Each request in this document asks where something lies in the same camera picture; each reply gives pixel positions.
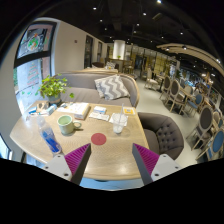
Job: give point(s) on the white round pillar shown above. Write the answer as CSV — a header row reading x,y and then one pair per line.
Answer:
x,y
119,50

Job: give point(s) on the grey white chevron cushion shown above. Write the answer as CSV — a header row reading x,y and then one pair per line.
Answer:
x,y
111,87

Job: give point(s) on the small white blue pack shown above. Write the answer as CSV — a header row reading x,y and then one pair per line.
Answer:
x,y
99,110

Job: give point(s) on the green potted plant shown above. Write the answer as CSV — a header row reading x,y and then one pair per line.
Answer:
x,y
51,88

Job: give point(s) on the clear blue-labelled drink bottle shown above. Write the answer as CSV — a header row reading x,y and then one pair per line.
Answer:
x,y
50,138

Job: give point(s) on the white printed leaflet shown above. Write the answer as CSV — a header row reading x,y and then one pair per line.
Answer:
x,y
98,116

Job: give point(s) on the grey tufted armchair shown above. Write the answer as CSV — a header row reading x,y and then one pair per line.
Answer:
x,y
163,133

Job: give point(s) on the group of dining chairs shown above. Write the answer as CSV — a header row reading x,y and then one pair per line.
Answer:
x,y
205,120

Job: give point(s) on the small blue white box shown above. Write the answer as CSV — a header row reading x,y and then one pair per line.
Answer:
x,y
33,112

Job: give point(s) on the clear plastic cup with straw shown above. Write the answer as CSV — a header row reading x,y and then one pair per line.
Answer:
x,y
119,123

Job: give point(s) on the light blue tissue pack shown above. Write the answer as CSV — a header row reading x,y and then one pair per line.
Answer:
x,y
50,109

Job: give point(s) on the white paper sheet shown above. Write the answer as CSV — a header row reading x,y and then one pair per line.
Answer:
x,y
112,119

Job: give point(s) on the white orange cardboard box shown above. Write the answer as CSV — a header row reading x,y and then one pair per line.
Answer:
x,y
82,111

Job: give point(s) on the pale green ceramic mug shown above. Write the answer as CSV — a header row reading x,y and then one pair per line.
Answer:
x,y
66,125

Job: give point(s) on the flat round red coaster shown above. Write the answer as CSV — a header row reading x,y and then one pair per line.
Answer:
x,y
98,139

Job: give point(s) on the group of ceiling spotlights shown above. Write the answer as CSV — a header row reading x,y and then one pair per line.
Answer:
x,y
144,14

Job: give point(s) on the curved wooden ceiling beam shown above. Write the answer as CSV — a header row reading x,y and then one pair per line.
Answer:
x,y
196,53

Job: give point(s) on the grey curved sofa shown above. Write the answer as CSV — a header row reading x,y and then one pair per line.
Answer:
x,y
81,86

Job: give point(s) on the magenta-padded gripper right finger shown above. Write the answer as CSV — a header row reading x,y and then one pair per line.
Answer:
x,y
146,159

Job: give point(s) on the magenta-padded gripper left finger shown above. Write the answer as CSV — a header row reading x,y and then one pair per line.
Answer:
x,y
77,159

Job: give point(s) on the yellow white card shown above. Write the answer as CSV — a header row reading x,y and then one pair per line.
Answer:
x,y
129,111

